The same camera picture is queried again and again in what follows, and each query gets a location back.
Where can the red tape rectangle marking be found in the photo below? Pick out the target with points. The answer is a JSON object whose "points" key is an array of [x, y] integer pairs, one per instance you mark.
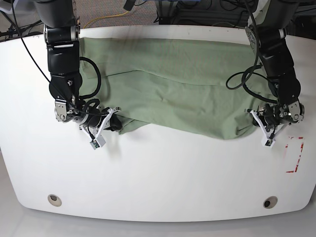
{"points": [[292, 154]]}

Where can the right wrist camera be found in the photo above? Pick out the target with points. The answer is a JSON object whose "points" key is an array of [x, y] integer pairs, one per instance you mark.
{"points": [[98, 142]]}

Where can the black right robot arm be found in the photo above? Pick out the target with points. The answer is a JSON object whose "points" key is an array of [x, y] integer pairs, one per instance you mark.
{"points": [[61, 34]]}

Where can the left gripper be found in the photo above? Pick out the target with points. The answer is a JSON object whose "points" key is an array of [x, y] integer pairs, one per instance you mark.
{"points": [[265, 118]]}

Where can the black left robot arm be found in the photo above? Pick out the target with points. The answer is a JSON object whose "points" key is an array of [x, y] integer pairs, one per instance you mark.
{"points": [[266, 34]]}

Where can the left table grommet hole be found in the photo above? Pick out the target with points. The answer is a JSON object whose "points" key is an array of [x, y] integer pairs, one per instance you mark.
{"points": [[54, 200]]}

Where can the green T-shirt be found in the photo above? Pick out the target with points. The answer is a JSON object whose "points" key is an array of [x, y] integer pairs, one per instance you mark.
{"points": [[189, 85]]}

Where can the black tripod stand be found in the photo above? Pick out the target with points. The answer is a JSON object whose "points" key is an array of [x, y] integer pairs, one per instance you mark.
{"points": [[12, 31]]}

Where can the right table grommet hole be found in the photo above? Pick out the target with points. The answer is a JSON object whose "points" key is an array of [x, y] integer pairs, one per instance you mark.
{"points": [[270, 202]]}

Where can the table grommet hole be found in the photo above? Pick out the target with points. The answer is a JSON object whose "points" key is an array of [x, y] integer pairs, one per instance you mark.
{"points": [[54, 200], [270, 202]]}

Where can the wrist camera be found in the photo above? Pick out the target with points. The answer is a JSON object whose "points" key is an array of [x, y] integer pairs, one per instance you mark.
{"points": [[98, 142], [267, 142]]}

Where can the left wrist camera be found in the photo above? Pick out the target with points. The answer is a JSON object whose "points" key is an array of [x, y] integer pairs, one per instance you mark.
{"points": [[267, 142]]}

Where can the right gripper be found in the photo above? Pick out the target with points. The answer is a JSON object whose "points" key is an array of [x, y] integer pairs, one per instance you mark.
{"points": [[93, 125]]}

